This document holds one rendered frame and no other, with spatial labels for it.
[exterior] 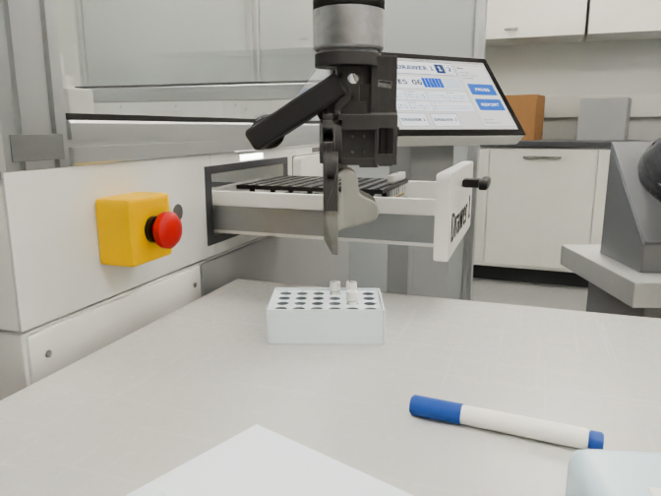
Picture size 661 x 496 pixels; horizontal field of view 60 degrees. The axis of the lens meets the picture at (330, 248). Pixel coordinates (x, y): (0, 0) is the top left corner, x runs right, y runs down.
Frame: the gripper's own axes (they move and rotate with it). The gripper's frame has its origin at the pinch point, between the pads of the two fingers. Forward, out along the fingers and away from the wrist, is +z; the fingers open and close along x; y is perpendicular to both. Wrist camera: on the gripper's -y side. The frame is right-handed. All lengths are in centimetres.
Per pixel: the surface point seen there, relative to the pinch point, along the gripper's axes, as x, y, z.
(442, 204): 5.8, 13.7, -3.3
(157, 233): -5.5, -17.7, -1.7
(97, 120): -3.3, -23.9, -13.2
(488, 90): 119, 47, -23
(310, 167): 50, -4, -5
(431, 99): 106, 28, -20
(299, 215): 13.4, -4.2, -0.7
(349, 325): -7.1, 2.3, 7.7
